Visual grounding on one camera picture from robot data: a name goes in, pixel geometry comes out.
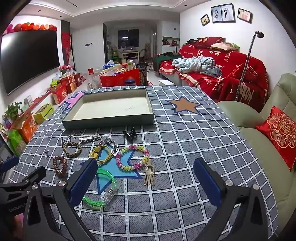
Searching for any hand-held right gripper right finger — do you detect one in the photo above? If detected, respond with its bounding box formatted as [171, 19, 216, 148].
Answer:
[193, 158, 275, 241]

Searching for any green bag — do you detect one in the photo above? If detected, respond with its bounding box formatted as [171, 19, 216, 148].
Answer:
[8, 130, 27, 156]

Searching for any red embroidered cushion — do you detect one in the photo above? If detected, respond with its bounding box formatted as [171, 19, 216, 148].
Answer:
[255, 106, 296, 171]

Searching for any sofa with red cover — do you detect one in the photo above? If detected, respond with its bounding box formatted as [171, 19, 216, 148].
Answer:
[154, 37, 270, 113]

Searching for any potted plant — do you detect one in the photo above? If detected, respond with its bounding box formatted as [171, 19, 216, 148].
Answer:
[5, 102, 22, 121]

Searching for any black hair claw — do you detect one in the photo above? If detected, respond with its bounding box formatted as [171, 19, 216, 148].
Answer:
[122, 126, 137, 142]

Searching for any wooden picture frame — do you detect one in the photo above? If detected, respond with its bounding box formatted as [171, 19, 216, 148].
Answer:
[238, 8, 253, 24]

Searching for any red pillow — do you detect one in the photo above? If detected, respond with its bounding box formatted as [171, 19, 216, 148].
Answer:
[194, 37, 226, 48]

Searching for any green translucent bangle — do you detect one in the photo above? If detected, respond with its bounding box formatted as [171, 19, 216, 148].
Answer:
[83, 168, 118, 211]

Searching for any dark window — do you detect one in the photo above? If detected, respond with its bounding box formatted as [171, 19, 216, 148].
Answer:
[117, 30, 139, 48]

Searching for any black double picture frame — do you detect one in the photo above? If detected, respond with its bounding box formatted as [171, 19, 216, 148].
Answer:
[211, 3, 236, 24]

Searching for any pale green armchair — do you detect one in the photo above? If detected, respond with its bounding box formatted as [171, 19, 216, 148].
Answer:
[217, 73, 296, 215]

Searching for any grey-green shallow tray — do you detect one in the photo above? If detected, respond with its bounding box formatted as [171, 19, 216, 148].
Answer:
[62, 88, 155, 131]

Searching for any floral pillow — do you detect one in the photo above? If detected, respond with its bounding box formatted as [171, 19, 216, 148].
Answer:
[210, 42, 240, 51]

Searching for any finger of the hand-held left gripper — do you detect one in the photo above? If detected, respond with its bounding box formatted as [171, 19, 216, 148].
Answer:
[0, 166, 47, 202]
[0, 156, 20, 174]

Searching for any pink yellow bead bracelet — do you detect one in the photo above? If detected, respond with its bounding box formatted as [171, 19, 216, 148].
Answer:
[115, 144, 150, 172]

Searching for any orange carton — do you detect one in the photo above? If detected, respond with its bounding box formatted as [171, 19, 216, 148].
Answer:
[17, 115, 38, 143]

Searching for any dark brown bead bracelet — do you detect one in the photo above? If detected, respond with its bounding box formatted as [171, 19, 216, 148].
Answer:
[53, 156, 68, 178]

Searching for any red storage bag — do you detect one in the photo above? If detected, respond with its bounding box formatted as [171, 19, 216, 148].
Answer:
[100, 68, 141, 88]

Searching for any yellow cord bracelet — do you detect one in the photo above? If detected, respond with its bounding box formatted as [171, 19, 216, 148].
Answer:
[90, 144, 113, 167]

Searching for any black television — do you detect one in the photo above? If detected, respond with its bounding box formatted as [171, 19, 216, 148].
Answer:
[0, 30, 61, 96]

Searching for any red gift box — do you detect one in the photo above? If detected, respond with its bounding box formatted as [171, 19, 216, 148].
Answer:
[51, 82, 70, 104]

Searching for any silver hair clip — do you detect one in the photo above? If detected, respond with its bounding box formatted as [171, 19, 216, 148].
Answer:
[79, 134, 102, 142]

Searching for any light blue blanket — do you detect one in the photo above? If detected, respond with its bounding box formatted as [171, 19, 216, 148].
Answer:
[171, 56, 223, 77]

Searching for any beige hair claw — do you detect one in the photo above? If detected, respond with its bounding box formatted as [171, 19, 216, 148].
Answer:
[143, 163, 156, 186]

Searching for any row of coloured balloons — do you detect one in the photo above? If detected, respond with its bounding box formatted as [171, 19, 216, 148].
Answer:
[5, 22, 57, 35]

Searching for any white dining table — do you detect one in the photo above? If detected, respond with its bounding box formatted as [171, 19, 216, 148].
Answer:
[121, 50, 140, 61]

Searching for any dark green clothing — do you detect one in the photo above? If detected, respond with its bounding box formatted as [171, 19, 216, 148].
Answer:
[154, 53, 181, 67]

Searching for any pink flower bouquet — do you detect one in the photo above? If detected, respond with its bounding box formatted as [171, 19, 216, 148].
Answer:
[59, 65, 74, 76]

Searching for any pole with camera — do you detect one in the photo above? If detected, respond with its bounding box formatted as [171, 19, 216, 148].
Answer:
[235, 30, 264, 102]

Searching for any yellow-green crate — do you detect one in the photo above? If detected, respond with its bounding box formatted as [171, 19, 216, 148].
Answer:
[33, 103, 55, 124]

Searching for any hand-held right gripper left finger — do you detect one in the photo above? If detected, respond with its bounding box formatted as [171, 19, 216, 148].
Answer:
[23, 158, 99, 241]

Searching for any olive bead bracelet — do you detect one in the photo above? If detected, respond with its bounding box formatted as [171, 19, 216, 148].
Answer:
[62, 141, 82, 158]

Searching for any grey checked tablecloth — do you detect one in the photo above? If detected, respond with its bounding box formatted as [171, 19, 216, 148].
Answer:
[7, 85, 279, 241]

